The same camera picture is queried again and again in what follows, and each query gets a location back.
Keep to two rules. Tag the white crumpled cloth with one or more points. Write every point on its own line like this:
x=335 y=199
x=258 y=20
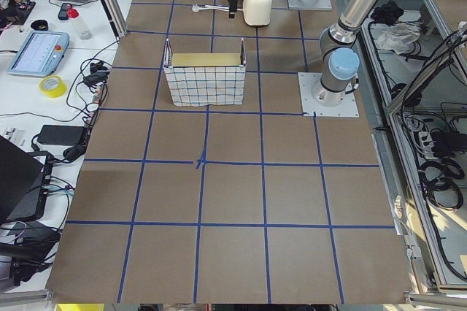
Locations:
x=399 y=38

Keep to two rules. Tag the cream white toaster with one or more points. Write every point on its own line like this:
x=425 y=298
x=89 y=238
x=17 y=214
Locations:
x=257 y=13

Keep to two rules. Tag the checkered fabric storage basket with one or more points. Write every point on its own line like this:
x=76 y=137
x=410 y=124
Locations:
x=202 y=79

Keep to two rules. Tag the black power adapter brick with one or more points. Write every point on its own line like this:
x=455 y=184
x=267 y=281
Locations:
x=61 y=135

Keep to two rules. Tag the black laptop computer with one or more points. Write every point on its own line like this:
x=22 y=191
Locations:
x=24 y=178

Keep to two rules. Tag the blue teach pendant tablet near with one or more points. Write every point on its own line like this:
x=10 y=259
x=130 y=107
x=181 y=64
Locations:
x=40 y=54

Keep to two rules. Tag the clear bottle with red cap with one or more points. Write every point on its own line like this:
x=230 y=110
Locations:
x=79 y=24

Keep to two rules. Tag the yellow tape roll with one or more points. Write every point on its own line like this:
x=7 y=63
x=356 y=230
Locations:
x=52 y=86

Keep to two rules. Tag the black round small bowl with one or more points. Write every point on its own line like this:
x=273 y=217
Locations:
x=40 y=25

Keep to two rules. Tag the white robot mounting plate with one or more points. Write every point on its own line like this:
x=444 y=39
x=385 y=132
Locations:
x=319 y=102

